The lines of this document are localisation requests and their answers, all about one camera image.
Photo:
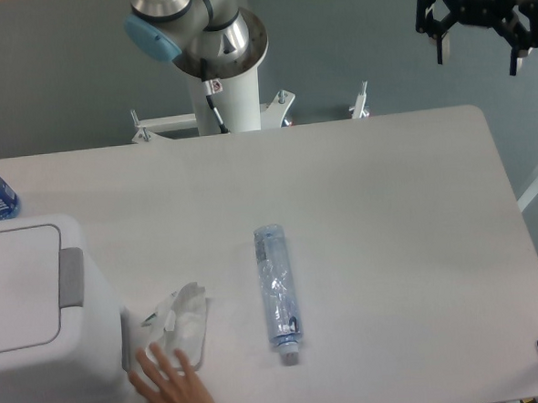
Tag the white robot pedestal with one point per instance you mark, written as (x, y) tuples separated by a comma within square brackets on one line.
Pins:
[(221, 106)]

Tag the white frame bracket right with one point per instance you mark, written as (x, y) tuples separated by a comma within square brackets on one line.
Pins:
[(360, 109)]

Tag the grey trash can push button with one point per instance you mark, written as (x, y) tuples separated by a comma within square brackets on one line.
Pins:
[(71, 277)]

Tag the white trash can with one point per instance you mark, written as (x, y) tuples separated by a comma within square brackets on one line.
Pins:
[(50, 354)]

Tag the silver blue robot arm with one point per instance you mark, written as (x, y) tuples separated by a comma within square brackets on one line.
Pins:
[(209, 39)]

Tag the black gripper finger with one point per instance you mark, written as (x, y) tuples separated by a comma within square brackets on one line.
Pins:
[(437, 30), (517, 22)]

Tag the bare human hand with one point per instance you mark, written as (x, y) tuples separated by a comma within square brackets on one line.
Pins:
[(170, 385)]

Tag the white wrapper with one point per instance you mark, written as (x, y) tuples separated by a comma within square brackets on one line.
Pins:
[(179, 322)]

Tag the empty clear plastic bottle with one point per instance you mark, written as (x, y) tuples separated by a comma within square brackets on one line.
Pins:
[(282, 317)]

